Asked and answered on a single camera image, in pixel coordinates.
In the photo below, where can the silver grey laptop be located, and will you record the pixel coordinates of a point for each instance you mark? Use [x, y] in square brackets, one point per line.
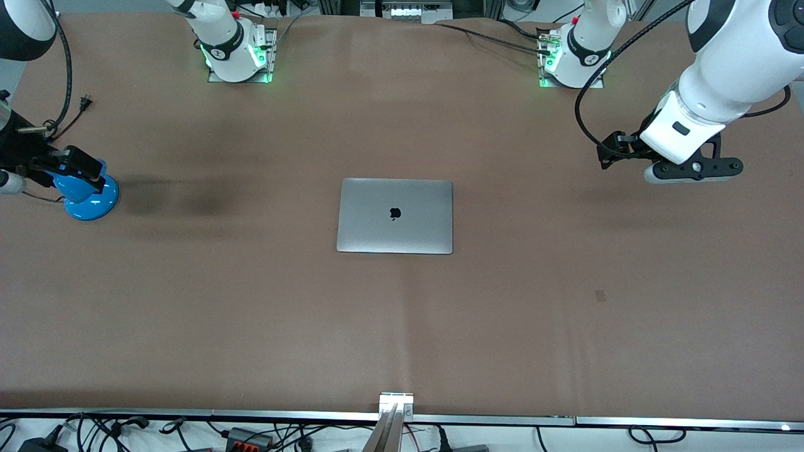
[377, 220]

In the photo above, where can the white power strip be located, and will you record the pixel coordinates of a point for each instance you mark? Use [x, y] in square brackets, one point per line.
[405, 11]

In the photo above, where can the glossy blue desk lamp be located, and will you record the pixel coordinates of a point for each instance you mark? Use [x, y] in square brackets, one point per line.
[94, 204]

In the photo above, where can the black orange connector block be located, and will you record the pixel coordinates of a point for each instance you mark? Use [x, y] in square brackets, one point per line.
[248, 437]

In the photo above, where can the black power adapter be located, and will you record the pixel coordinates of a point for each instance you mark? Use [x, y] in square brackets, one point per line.
[41, 446]

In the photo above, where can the metal table edge rail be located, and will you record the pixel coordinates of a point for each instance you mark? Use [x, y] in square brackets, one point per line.
[188, 414]

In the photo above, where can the aluminium profile bar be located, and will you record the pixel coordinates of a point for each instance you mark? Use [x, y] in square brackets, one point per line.
[389, 433]

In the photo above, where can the small brown tape patch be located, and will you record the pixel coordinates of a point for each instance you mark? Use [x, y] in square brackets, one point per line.
[601, 295]

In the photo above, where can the brown table mat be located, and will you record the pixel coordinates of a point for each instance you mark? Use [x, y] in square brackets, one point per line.
[402, 326]

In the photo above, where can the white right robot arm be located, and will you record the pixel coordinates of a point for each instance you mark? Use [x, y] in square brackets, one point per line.
[220, 37]

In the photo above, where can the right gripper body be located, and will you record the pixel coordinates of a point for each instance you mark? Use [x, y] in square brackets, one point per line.
[19, 152]

